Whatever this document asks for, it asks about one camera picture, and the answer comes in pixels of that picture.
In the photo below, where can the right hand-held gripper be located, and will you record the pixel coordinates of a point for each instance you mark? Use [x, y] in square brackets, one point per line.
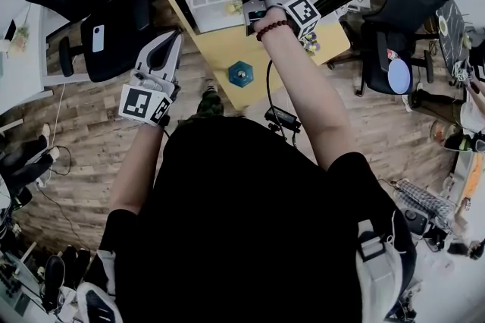
[303, 12]

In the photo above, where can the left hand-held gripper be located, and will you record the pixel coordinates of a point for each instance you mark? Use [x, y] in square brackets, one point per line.
[140, 103]

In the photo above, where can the person's left forearm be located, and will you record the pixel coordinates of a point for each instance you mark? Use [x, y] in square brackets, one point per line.
[134, 170]

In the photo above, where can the person's right forearm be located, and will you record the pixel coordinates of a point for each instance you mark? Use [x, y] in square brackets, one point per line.
[303, 94]

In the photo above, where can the white black shoulder pad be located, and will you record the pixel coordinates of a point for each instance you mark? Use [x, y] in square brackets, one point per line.
[96, 300]

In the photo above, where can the person's right hand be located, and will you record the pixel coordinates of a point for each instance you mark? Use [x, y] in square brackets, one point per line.
[274, 17]

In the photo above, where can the yellow table with black base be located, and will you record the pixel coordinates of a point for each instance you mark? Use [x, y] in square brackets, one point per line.
[216, 56]

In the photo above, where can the person's grey shoe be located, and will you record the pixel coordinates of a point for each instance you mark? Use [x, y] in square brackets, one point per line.
[211, 90]

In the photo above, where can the person's camouflage trousers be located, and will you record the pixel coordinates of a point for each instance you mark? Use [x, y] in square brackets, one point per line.
[208, 109]

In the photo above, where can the white smartphone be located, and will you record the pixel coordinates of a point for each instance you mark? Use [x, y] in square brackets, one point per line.
[98, 38]

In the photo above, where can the blue lantern ornament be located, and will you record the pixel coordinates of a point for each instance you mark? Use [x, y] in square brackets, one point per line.
[240, 74]

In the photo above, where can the purple flowers in white pot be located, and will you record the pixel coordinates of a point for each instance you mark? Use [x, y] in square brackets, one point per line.
[312, 44]

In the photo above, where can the black waist-mounted device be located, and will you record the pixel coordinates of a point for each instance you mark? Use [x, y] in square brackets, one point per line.
[283, 118]

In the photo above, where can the white desk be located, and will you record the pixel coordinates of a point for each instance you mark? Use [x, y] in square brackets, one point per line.
[26, 75]

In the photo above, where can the red white packet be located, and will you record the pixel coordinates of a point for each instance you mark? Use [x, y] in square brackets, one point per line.
[393, 55]

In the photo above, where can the small pale flower bunch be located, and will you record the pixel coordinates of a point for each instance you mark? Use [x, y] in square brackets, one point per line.
[19, 37]

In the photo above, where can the pale blue round disc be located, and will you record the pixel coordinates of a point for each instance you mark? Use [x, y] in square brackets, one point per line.
[399, 77]

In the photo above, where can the white power strip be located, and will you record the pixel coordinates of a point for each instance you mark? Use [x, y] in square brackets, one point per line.
[41, 182]

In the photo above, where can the white bowl with green rim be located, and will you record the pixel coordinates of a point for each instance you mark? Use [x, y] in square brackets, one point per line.
[443, 25]

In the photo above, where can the person's black shirt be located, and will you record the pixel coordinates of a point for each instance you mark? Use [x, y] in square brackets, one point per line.
[246, 223]

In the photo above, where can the dark marble round table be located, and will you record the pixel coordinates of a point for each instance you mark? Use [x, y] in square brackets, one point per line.
[452, 37]

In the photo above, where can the glass jar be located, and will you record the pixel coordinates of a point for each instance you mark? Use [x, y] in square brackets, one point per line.
[442, 131]

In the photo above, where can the black green-striped device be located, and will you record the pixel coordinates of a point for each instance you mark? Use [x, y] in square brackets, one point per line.
[460, 143]

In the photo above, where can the white side cabinet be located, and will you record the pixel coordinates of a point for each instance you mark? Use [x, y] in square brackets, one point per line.
[458, 170]

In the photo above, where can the checked cloth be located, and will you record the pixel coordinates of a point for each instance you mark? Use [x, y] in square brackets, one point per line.
[424, 200]

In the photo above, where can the black round device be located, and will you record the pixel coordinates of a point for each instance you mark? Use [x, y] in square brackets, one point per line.
[415, 220]

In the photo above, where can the orange cloth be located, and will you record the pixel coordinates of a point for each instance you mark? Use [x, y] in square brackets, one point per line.
[473, 179]

